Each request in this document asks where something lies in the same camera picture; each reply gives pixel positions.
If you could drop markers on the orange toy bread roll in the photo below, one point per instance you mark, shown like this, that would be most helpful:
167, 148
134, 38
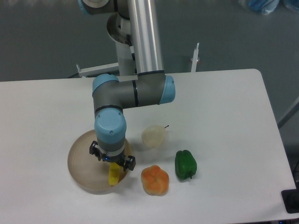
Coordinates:
155, 181

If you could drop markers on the beige round plate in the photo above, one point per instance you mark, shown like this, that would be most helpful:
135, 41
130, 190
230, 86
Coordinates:
90, 174

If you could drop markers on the black device at table edge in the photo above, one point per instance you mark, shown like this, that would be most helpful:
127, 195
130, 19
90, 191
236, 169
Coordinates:
291, 200

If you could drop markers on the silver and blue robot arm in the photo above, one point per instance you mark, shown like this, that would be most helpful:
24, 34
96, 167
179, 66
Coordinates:
110, 95

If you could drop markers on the white metal bracket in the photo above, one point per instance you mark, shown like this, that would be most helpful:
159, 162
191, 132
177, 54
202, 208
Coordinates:
98, 70
195, 58

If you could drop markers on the white toy pear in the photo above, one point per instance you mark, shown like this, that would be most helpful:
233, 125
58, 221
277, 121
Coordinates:
154, 136

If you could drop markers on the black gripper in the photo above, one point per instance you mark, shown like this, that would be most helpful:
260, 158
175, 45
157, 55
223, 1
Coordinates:
118, 156

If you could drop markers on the white metal bracket left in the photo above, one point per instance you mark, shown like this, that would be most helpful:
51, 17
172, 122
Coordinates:
98, 70

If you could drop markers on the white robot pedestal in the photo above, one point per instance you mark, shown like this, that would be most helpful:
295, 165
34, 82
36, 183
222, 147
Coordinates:
122, 46

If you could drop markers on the yellow toy banana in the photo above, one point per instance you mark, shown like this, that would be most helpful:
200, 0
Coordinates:
113, 174

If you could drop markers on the white metal bracket right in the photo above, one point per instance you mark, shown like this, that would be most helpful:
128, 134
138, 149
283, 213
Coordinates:
195, 58

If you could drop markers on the blue plastic bag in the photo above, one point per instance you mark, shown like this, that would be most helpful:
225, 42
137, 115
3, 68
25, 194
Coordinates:
263, 7

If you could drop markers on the green toy bell pepper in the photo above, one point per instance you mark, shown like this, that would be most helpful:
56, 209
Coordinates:
185, 165

